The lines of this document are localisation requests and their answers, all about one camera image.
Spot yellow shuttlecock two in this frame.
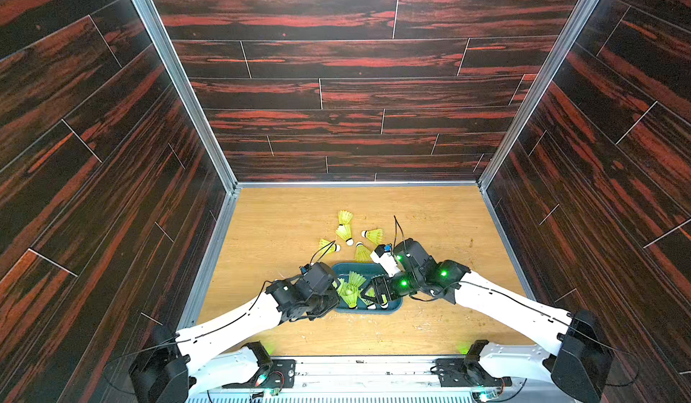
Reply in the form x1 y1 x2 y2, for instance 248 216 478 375
348 272 366 290

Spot yellow shuttlecock four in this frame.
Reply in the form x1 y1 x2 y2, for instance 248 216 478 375
360 288 377 311

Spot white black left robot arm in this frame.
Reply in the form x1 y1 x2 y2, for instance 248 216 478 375
128 275 341 402

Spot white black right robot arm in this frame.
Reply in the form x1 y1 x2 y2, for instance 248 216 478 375
361 257 614 402

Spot teal plastic storage tray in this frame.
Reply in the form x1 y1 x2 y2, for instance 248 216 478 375
332 263 402 315

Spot yellow shuttlecock eight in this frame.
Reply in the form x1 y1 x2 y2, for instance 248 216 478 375
338 284 359 309

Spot yellow shuttlecock eleven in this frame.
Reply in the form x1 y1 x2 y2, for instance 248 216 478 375
317 239 341 257

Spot yellow shuttlecock twelve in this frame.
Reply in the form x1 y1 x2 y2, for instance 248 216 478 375
354 242 372 264

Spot yellow shuttlecock nine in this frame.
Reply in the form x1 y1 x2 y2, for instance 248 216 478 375
336 224 354 246

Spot yellow shuttlecock ten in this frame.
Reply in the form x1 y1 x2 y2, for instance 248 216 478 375
361 228 384 246

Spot yellow shuttlecock five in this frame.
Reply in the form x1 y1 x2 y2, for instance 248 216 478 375
338 210 354 226

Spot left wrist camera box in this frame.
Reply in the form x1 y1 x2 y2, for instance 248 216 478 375
295 262 340 299

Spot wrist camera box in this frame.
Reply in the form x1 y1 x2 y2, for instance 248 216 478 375
295 262 340 299
370 239 434 277

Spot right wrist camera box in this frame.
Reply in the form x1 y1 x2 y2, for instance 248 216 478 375
370 239 434 277

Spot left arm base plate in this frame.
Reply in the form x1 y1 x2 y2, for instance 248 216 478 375
221 358 296 390

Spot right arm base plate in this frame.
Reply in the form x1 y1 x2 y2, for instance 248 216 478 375
430 358 512 388

